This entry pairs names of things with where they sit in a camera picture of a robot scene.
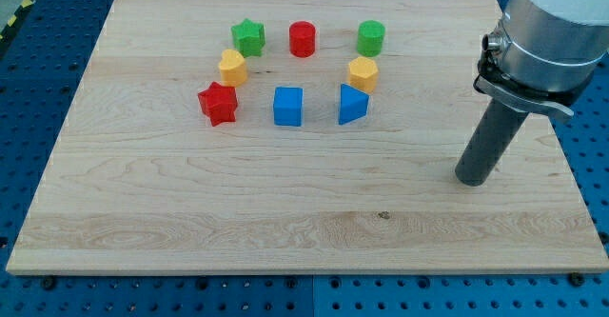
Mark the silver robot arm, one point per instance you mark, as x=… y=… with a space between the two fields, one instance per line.
x=541 y=56

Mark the light wooden board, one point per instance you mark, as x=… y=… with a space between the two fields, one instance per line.
x=140 y=183

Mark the blue cube block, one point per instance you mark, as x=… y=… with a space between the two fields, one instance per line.
x=288 y=106

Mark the blue triangle block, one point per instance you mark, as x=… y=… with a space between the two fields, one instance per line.
x=353 y=104

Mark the yellow hexagon block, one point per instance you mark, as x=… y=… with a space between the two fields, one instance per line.
x=363 y=74

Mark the red star block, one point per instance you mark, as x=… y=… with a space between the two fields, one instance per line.
x=218 y=103

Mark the yellow heart block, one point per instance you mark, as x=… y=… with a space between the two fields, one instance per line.
x=232 y=68

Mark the red cylinder block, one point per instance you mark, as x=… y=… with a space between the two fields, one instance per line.
x=302 y=39

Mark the green star block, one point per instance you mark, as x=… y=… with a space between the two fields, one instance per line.
x=249 y=37

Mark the green cylinder block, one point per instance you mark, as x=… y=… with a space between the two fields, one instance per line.
x=370 y=38

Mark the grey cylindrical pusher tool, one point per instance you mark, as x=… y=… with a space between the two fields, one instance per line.
x=494 y=133

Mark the black yellow hazard tape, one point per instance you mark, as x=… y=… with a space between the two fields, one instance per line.
x=16 y=21

